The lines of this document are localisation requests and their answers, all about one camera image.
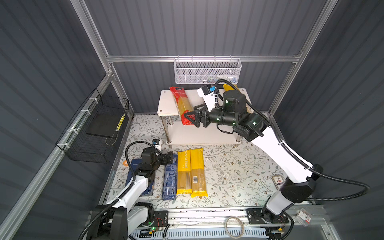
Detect yellow Pastatime spaghetti pack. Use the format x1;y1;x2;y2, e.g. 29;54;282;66
177;150;192;195

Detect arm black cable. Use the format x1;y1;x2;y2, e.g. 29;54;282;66
77;140;157;240
214;79;371;202

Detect white wire mesh basket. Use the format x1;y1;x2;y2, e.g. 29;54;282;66
173;58;242;85

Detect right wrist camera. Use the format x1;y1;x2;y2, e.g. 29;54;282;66
197;84;220;112

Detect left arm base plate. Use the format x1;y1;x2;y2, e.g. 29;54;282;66
139;211;169;228

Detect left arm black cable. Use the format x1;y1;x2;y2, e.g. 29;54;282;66
77;140;157;240

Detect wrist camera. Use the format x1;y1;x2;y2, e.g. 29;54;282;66
153;139;163;151
197;84;220;112

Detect red spaghetti pack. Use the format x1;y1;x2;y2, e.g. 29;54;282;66
170;87;194;125

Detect tubes in white basket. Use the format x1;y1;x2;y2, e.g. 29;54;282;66
193;75;239;84

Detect coiled white cable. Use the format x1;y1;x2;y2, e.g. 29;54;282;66
224;215;245;239

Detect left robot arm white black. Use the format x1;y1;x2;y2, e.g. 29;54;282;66
79;145;174;240

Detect dark blue pasta box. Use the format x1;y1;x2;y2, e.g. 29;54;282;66
126;159;154;197

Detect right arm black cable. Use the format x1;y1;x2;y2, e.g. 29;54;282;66
214;79;371;202

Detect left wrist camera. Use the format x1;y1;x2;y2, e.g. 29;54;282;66
153;139;163;151

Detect small white card box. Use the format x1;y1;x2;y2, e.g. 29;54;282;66
271;175;286;190

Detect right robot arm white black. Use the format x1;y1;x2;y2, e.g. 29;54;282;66
184;85;318;216

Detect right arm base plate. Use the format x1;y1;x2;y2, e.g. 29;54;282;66
246;208;289;225

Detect blue spaghetti box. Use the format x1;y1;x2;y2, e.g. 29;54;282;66
162;154;178;201

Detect red white tag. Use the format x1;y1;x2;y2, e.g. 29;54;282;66
295;208;312;227

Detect black wire basket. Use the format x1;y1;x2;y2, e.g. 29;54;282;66
57;90;130;164

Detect yellow green striped tool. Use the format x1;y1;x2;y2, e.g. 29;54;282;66
116;114;126;132

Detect white two-tier shelf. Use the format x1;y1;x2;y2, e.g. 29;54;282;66
157;90;244;146

